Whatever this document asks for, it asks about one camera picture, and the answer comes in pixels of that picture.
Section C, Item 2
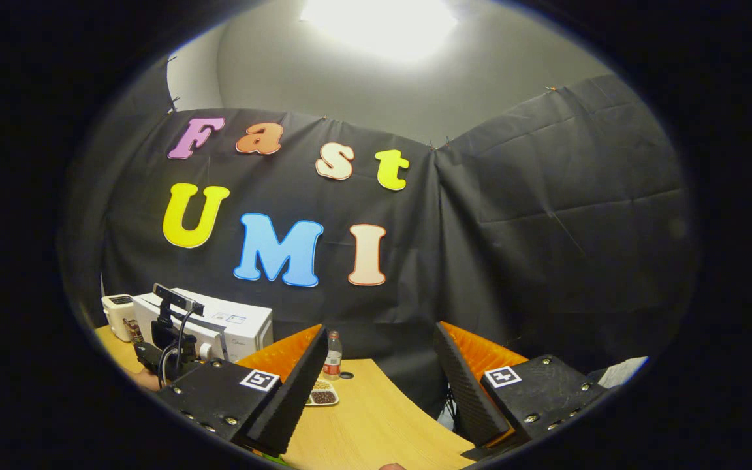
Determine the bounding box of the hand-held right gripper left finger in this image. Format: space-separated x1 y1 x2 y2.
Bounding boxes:
154 324 330 456

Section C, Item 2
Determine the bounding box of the white divided dish with beans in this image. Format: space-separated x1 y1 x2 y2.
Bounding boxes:
306 377 339 407

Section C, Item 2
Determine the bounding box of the white toaster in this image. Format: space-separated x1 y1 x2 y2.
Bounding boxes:
101 294 136 342

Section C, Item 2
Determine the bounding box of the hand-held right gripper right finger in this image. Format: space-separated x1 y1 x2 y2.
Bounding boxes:
433 321 610 458

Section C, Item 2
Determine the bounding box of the black backdrop cloth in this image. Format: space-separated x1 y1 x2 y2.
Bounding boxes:
63 55 703 418

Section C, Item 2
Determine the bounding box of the large ceiling light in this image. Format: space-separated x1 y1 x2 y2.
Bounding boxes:
299 0 458 63

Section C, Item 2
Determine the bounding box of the clear plastic bottle red label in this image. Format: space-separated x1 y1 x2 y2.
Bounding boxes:
324 330 343 381

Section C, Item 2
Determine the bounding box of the white microwave oven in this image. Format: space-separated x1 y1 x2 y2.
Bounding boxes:
133 287 274 364

